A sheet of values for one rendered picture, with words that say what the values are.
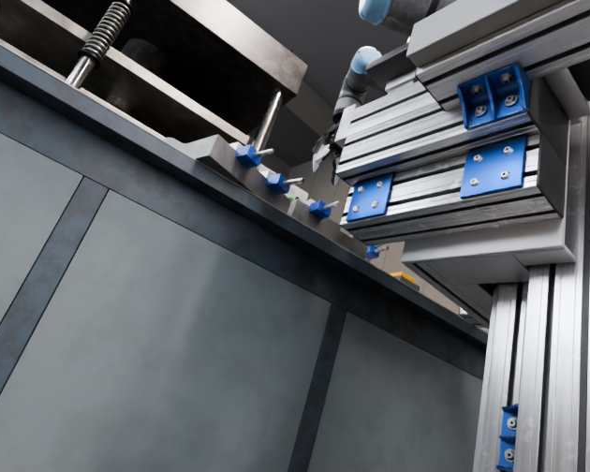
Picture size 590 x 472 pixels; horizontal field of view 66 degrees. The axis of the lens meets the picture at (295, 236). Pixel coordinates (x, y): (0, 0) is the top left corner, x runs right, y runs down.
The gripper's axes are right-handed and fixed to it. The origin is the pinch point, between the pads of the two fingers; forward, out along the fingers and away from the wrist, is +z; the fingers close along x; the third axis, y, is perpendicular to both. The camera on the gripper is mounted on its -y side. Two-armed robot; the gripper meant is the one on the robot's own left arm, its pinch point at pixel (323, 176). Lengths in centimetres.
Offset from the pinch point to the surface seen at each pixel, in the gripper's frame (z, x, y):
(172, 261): 42, -30, 4
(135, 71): -49, -54, -82
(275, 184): 16.8, -17.4, 10.9
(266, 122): -58, 3, -72
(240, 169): 18.4, -26.6, 11.1
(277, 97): -73, 4, -72
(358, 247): 15.1, 16.0, 2.3
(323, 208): 12.3, -0.3, 5.6
